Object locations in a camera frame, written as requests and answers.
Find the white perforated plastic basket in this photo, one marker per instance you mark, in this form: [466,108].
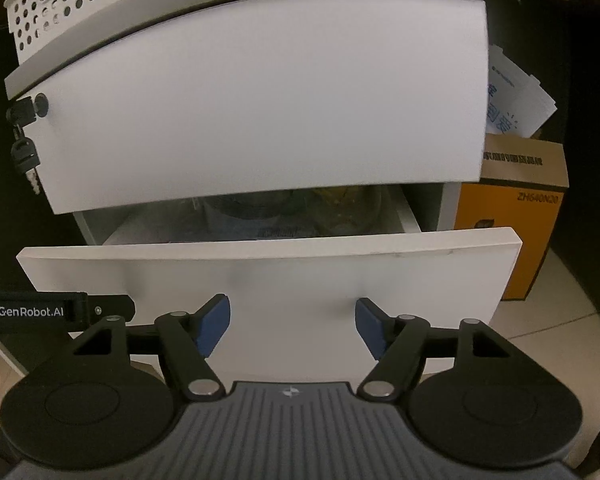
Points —
[70,7]

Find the white drawer cabinet grey top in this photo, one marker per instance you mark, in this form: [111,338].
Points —
[260,110]

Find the tall white drawer with lock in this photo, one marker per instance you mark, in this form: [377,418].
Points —
[260,110]

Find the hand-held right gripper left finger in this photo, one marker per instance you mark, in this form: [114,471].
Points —
[214,325]

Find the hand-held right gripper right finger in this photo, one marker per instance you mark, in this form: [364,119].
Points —
[372,327]

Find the orange cardboard box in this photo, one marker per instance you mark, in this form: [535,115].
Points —
[520,210]

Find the white paper packets blue print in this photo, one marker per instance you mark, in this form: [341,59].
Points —
[517,100]

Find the black key in lock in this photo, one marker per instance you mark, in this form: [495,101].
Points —
[27,107]

